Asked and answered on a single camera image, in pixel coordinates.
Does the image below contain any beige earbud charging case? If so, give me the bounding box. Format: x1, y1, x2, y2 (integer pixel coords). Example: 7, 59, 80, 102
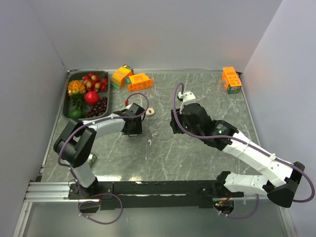
146, 108, 155, 117

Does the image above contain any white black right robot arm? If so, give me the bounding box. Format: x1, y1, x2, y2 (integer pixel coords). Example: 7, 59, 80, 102
170, 103, 305, 208

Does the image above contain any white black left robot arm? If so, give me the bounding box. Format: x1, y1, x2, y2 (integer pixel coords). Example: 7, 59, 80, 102
53, 103, 146, 198

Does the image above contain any dark red grape bunch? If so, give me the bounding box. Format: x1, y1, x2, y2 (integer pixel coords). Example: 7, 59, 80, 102
85, 96, 108, 118

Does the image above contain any orange carton lying back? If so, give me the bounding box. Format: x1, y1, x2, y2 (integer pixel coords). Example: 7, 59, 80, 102
124, 73, 154, 92

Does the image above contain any orange green carton upright back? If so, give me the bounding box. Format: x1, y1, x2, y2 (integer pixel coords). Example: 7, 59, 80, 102
110, 64, 134, 90

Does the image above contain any orange green carton near left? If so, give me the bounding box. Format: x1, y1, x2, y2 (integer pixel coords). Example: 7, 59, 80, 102
87, 153, 97, 167

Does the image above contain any red apple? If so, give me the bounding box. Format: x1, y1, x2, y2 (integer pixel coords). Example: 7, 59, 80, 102
84, 91, 100, 105

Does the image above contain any orange green carton right corner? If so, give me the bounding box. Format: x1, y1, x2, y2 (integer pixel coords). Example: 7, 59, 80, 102
222, 67, 242, 94

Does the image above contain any green avocado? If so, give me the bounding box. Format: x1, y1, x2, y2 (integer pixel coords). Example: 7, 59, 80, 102
67, 109, 84, 119

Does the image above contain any orange spiky fruit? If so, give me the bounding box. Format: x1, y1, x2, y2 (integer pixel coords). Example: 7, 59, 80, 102
67, 80, 86, 97

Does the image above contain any dark green fruit tray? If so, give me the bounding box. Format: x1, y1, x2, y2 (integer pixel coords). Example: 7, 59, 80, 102
62, 71, 110, 120

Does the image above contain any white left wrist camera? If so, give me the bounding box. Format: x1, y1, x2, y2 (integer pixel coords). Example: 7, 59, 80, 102
125, 100, 133, 110

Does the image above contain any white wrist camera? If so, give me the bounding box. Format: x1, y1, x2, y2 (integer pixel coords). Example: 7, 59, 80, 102
177, 91, 197, 113
125, 100, 133, 110

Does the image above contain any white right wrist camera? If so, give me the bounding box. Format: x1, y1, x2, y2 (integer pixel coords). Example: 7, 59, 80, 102
177, 91, 197, 113

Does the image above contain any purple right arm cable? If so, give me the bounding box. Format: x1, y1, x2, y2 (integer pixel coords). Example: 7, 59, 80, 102
172, 82, 316, 219

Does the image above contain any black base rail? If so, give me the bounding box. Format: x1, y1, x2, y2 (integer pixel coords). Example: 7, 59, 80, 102
68, 180, 244, 210

